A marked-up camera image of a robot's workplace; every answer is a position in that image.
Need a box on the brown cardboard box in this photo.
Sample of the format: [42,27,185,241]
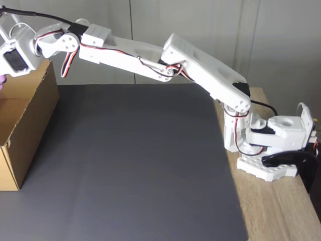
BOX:
[0,59,60,191]

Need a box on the dark grey table mat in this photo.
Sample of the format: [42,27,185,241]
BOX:
[0,84,249,241]

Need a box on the black table clamp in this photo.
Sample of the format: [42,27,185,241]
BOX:
[261,150,318,194]

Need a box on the black camera cable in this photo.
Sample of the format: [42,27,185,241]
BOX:
[0,7,77,26]

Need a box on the thin black cable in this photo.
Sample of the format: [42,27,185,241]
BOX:
[250,99,277,117]

